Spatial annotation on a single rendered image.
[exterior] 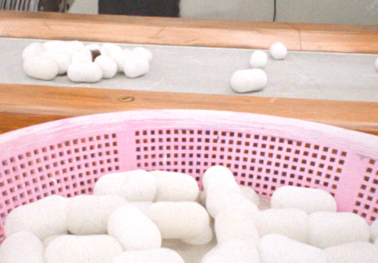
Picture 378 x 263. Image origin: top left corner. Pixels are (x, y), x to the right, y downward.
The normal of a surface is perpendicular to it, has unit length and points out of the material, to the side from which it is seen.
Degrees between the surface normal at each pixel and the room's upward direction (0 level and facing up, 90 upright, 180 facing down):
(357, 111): 0
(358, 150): 75
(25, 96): 0
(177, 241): 0
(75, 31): 45
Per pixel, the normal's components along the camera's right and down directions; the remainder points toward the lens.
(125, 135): 0.35, 0.06
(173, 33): -0.02, -0.39
